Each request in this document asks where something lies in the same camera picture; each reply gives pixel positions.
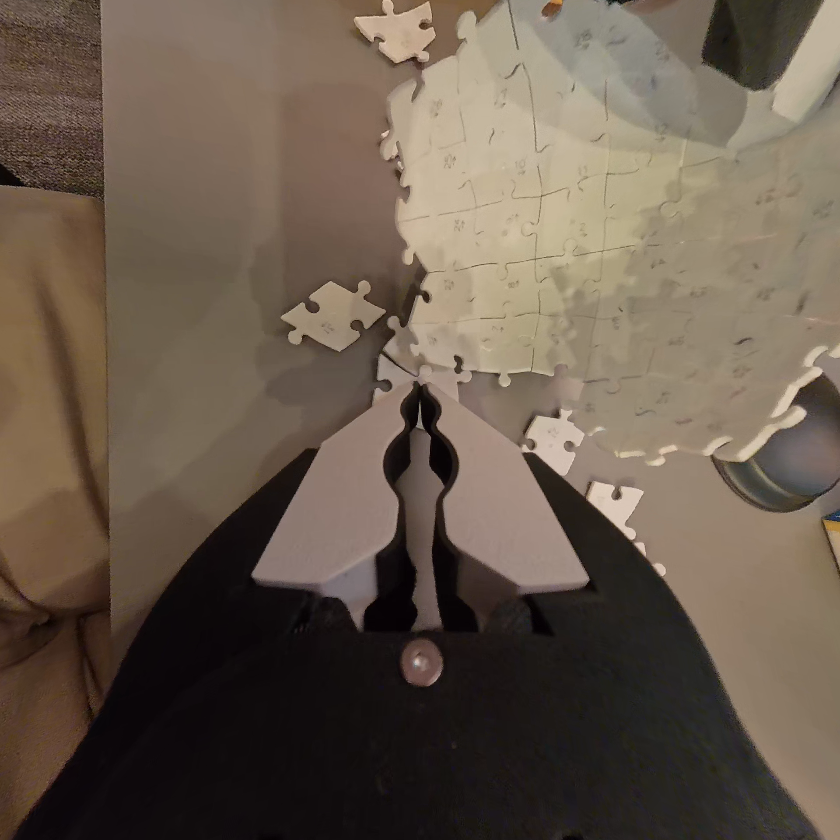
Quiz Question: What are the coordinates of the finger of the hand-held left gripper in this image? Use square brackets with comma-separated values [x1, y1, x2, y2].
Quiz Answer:
[771, 26, 840, 123]

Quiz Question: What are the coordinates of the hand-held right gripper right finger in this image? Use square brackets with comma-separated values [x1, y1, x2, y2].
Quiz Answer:
[423, 385, 590, 630]

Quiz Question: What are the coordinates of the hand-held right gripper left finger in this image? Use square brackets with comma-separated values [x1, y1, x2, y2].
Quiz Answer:
[252, 382, 422, 630]

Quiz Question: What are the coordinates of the colourful puzzle ball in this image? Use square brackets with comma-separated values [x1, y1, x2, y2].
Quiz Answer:
[379, 0, 840, 467]

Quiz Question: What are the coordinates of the black round stand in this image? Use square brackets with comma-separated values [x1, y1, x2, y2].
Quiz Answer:
[712, 377, 840, 513]

